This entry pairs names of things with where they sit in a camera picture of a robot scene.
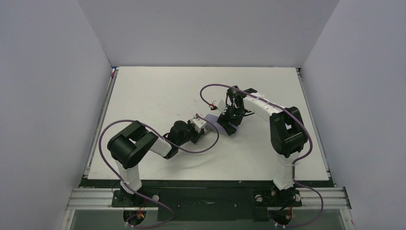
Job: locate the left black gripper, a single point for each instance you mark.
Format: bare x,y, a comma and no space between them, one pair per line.
197,135

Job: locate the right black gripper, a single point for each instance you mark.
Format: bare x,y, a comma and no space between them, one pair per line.
227,124

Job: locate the lavender umbrella case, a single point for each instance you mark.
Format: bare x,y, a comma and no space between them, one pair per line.
213,125

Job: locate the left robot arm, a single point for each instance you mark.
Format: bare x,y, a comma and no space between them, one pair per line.
131,145

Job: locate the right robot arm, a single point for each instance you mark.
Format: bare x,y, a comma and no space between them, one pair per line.
286,135

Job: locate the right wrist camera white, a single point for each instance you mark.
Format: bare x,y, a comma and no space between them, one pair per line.
220,105

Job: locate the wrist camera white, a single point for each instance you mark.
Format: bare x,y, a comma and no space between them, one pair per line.
198,123
220,105

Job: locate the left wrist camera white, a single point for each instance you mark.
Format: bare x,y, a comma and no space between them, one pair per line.
198,123

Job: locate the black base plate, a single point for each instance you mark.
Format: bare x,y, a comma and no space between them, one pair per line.
262,210

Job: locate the aluminium frame rail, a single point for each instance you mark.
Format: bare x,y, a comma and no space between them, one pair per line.
103,199

